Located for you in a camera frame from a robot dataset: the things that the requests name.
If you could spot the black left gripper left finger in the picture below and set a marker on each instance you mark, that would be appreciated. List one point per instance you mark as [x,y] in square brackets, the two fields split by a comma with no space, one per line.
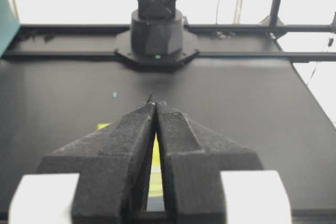
[114,167]

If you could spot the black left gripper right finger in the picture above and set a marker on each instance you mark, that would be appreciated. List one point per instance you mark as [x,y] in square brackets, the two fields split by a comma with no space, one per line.
[192,157]

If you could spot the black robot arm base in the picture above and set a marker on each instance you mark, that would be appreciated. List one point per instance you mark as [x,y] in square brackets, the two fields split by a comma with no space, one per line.
[157,36]

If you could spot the yellow towel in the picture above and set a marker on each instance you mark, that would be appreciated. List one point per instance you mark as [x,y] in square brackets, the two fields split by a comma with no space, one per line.
[156,171]

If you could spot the teal panel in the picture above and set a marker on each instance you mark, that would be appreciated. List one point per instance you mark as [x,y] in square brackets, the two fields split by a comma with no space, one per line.
[10,23]

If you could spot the black metal table frame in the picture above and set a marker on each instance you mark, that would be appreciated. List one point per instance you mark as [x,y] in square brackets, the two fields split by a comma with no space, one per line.
[97,42]

